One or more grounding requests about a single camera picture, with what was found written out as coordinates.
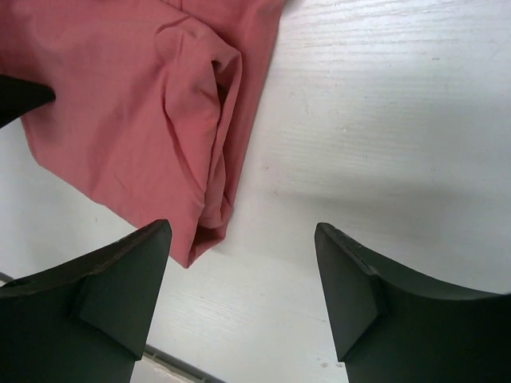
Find salmon pink t shirt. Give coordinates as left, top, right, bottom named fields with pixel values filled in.
left=1, top=1, right=284, bottom=267

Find aluminium frame rail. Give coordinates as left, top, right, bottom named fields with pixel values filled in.
left=144, top=345, right=224, bottom=383

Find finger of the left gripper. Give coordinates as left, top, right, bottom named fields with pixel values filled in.
left=0, top=74, right=55, bottom=128

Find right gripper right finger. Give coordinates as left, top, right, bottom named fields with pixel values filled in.
left=315, top=223, right=510, bottom=382

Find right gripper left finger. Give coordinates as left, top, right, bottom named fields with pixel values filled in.
left=1, top=219, right=172, bottom=382

